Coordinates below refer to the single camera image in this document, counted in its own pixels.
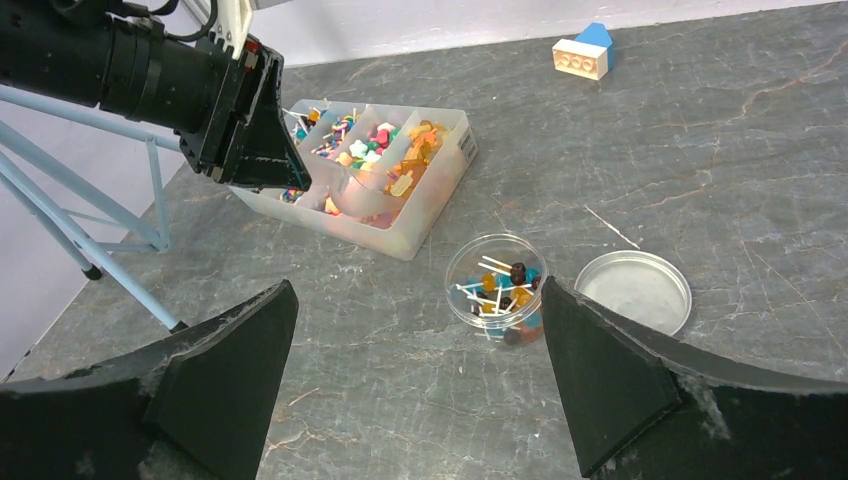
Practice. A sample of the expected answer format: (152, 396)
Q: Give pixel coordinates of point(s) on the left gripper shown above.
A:
(227, 113)

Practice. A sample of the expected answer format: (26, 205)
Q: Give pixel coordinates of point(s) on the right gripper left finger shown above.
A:
(205, 393)

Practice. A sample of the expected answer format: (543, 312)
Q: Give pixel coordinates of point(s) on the round jar lid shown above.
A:
(640, 286)

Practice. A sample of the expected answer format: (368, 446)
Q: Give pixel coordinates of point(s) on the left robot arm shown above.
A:
(60, 49)

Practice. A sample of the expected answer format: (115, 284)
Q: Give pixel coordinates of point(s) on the clear plastic scoop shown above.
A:
(354, 193)

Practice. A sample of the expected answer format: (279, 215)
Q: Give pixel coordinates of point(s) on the clear compartment candy box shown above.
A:
(424, 152)

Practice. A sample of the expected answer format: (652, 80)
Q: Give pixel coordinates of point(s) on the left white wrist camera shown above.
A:
(233, 20)

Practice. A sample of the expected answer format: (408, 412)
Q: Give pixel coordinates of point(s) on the toy block house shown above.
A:
(589, 55)

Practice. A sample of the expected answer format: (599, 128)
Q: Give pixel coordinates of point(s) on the clear round plastic jar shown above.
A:
(493, 284)

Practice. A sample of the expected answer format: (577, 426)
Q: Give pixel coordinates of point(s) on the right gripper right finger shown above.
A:
(640, 404)

